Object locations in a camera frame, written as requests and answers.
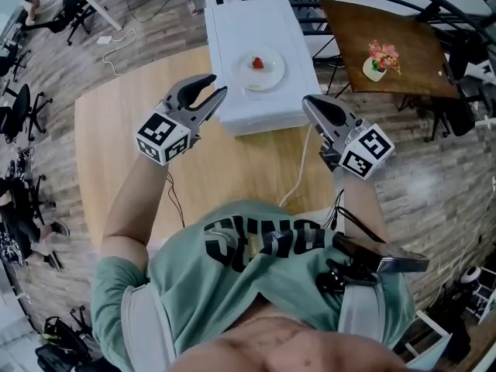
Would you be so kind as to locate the person's face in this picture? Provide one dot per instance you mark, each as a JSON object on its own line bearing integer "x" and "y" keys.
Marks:
{"x": 279, "y": 347}

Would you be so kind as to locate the light wooden table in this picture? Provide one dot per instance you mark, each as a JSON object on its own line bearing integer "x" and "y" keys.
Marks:
{"x": 128, "y": 138}

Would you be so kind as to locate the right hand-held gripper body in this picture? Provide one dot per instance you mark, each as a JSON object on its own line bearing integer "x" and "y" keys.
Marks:
{"x": 366, "y": 153}

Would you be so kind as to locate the potted pink flowers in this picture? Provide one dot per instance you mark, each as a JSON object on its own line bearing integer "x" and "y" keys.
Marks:
{"x": 374, "y": 72}

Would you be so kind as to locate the white power adapter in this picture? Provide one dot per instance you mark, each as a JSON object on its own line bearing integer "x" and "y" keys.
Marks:
{"x": 104, "y": 40}

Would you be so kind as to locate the person's right forearm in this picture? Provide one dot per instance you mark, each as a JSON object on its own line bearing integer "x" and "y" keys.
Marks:
{"x": 362, "y": 204}

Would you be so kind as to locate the white fan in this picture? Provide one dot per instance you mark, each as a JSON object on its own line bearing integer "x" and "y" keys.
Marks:
{"x": 470, "y": 275}

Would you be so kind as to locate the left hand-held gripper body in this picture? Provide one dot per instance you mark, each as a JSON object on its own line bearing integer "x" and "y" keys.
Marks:
{"x": 162, "y": 136}

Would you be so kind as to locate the dark wooden table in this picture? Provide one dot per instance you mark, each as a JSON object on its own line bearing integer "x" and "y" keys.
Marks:
{"x": 418, "y": 52}

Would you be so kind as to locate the clear water bottle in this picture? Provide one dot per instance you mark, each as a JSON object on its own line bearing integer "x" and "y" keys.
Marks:
{"x": 192, "y": 7}

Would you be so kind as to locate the white box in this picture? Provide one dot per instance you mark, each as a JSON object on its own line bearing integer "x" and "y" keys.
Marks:
{"x": 252, "y": 25}

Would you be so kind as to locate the black bag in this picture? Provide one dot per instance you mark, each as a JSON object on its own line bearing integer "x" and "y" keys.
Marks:
{"x": 66, "y": 347}

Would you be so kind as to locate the person's left forearm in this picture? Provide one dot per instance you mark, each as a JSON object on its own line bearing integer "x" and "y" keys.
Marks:
{"x": 131, "y": 204}

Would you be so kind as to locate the small red object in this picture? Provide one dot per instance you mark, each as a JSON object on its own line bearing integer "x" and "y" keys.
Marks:
{"x": 258, "y": 63}

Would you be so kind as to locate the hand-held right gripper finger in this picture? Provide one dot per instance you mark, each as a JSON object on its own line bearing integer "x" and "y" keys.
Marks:
{"x": 343, "y": 122}
{"x": 315, "y": 120}

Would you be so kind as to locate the black device box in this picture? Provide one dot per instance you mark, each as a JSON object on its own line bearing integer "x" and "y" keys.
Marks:
{"x": 372, "y": 254}

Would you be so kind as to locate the black clamp mount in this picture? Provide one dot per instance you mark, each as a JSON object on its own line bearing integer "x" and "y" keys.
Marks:
{"x": 333, "y": 281}

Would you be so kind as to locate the white plate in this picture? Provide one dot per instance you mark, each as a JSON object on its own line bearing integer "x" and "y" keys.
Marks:
{"x": 267, "y": 78}

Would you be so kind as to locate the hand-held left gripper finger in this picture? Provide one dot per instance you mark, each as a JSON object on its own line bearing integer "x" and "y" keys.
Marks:
{"x": 209, "y": 109}
{"x": 190, "y": 89}

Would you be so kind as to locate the person's green T-shirt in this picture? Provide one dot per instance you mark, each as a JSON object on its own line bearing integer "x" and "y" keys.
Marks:
{"x": 248, "y": 285}

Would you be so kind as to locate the black office chair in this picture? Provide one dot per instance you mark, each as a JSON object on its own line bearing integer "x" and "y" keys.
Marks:
{"x": 66, "y": 14}
{"x": 21, "y": 111}
{"x": 461, "y": 118}

